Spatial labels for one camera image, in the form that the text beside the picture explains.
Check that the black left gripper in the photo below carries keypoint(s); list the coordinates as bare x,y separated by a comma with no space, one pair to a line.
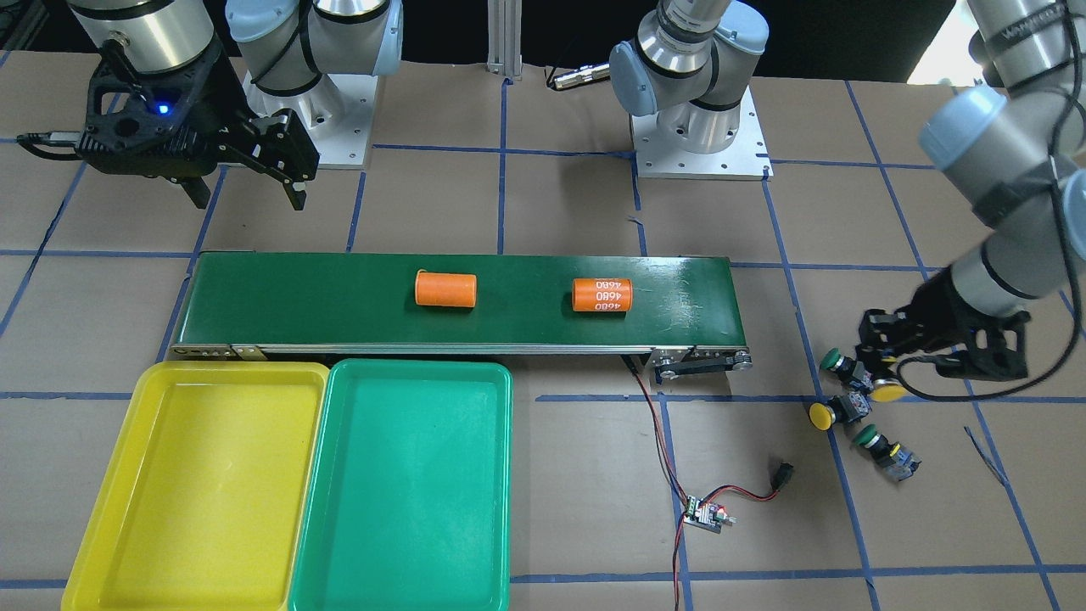
934,307

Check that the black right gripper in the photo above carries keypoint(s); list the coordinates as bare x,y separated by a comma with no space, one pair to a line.
215,103

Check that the green push button switch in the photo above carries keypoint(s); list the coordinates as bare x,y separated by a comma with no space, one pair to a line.
851,373
896,461

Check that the plain orange cylinder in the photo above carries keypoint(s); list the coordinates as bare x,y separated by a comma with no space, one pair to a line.
445,290

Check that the orange cylinder marked 4680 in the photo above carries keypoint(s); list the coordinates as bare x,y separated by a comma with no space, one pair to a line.
602,294

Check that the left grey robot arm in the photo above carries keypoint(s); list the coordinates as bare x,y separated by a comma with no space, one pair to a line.
1010,154

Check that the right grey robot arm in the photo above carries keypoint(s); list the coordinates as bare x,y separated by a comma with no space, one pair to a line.
329,37

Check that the black barrel plug connector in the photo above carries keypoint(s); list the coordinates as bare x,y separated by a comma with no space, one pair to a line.
781,477

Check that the green conveyor belt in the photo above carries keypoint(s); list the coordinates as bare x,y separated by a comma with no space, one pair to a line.
679,315

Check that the yellow plastic tray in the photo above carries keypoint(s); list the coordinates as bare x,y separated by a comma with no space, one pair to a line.
203,497

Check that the green plastic tray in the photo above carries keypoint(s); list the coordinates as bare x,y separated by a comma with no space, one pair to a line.
410,494

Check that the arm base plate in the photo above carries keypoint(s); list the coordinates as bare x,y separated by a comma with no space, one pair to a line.
337,110
687,142

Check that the aluminium frame post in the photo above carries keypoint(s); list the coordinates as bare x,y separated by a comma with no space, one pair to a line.
504,38

